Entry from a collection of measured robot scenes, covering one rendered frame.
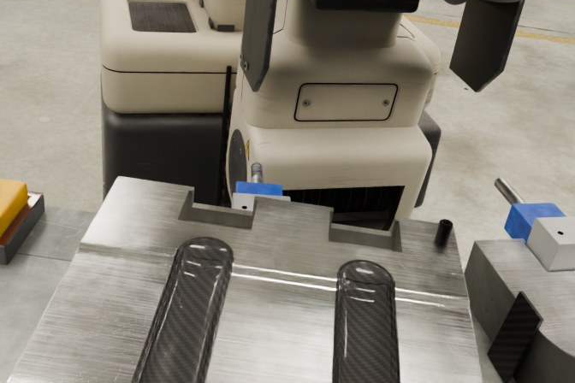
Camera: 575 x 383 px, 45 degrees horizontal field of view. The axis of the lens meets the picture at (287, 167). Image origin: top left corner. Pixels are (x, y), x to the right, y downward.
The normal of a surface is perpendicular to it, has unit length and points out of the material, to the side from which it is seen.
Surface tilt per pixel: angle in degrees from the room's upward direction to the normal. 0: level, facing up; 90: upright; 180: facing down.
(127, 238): 0
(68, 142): 0
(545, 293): 0
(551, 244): 90
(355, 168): 98
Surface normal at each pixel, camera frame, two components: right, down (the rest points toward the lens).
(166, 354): 0.25, -0.79
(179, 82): 0.25, 0.52
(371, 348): 0.02, -0.84
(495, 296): -0.97, 0.01
